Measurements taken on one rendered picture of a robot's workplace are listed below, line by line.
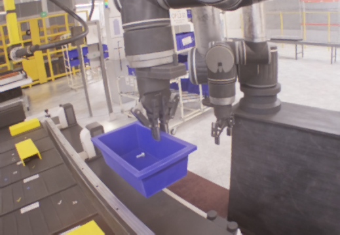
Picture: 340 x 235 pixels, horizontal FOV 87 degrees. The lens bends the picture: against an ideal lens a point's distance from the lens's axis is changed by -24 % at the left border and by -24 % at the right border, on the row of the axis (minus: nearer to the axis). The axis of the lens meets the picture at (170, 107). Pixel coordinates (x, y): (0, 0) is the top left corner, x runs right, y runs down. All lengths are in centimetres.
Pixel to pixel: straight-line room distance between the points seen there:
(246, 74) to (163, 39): 73
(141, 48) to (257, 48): 61
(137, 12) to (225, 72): 46
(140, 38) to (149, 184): 29
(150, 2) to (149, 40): 8
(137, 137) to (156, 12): 36
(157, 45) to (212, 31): 63
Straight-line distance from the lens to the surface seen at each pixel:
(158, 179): 47
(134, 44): 47
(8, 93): 566
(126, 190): 77
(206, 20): 105
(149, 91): 49
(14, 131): 118
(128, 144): 65
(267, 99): 119
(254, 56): 98
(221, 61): 82
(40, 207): 60
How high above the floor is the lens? 135
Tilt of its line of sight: 19 degrees down
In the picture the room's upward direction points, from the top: 7 degrees counter-clockwise
